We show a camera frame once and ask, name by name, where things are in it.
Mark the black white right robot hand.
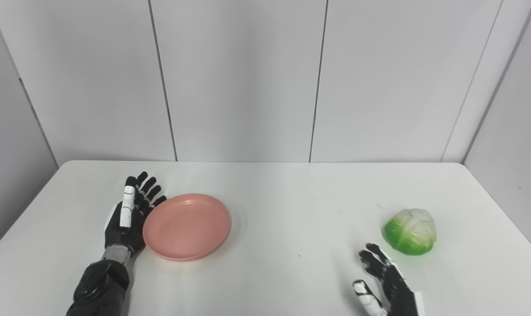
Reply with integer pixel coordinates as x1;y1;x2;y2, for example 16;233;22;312
352;243;426;316

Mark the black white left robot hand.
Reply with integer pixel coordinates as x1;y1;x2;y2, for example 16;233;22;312
104;171;167;257

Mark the pink round plate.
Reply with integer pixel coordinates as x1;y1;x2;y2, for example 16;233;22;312
143;194;232;262

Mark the green white toy cabbage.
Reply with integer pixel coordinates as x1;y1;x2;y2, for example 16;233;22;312
382;208;437;256

